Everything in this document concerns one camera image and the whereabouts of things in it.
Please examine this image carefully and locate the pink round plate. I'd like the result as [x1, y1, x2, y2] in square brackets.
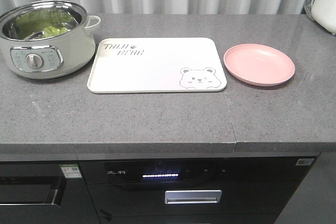
[223, 44, 295, 87]

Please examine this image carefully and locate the green lettuce leaf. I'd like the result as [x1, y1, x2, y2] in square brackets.
[15, 9, 77, 40]

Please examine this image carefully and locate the cream bear serving tray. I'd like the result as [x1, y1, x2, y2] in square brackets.
[87, 37, 227, 93]

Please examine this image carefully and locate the black drawer sterilizer cabinet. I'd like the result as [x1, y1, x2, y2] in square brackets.
[79, 155, 316, 223]

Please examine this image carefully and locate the pale green electric cooking pot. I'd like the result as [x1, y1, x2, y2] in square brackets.
[1, 0, 101, 79]

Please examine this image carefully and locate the black built-in dishwasher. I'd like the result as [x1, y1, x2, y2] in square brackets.
[1, 161, 100, 223]

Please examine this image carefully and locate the white rice cooker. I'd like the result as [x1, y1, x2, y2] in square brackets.
[304, 0, 335, 35]

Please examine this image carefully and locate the grey cabinet door panel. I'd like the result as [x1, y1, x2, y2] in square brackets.
[276, 153, 335, 223]

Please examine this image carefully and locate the silver upper drawer handle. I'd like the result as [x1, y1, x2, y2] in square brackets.
[164, 190, 222, 205]

